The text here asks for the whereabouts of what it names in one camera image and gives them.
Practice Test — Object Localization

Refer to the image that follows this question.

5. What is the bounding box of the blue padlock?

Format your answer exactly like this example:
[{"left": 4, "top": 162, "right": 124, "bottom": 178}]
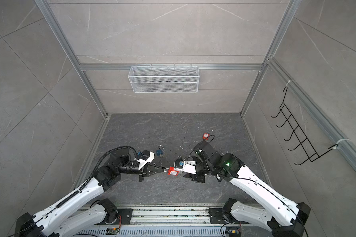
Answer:
[{"left": 156, "top": 145, "right": 164, "bottom": 157}]

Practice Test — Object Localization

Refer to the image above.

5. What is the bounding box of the red padlock long shackle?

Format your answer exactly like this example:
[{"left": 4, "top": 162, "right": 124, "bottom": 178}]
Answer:
[{"left": 168, "top": 167, "right": 179, "bottom": 176}]

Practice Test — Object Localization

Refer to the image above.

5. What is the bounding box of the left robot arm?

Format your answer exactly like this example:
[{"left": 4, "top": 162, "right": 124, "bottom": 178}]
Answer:
[{"left": 13, "top": 146, "right": 165, "bottom": 237}]

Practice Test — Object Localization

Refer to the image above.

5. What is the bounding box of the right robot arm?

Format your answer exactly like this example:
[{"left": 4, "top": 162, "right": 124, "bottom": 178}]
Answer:
[{"left": 174, "top": 139, "right": 311, "bottom": 237}]

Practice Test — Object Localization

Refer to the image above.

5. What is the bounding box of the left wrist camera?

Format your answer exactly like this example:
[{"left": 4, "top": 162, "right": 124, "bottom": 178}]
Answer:
[{"left": 137, "top": 150, "right": 155, "bottom": 170}]

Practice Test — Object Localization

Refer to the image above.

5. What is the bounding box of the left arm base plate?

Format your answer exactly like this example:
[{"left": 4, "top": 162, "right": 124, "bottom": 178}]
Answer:
[{"left": 104, "top": 208, "right": 133, "bottom": 225}]

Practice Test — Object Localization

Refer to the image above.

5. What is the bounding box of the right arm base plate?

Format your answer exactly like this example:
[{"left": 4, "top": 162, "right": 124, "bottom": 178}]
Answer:
[{"left": 208, "top": 207, "right": 248, "bottom": 224}]

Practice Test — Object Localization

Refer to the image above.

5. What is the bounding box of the aluminium rail front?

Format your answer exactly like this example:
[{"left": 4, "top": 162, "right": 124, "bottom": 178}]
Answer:
[{"left": 45, "top": 204, "right": 294, "bottom": 237}]

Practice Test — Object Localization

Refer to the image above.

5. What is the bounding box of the white wire mesh basket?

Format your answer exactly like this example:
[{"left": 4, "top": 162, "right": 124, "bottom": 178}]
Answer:
[{"left": 128, "top": 66, "right": 200, "bottom": 93}]

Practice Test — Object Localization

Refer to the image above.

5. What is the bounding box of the black wire hook rack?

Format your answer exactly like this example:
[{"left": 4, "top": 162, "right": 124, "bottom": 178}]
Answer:
[{"left": 271, "top": 87, "right": 339, "bottom": 166}]

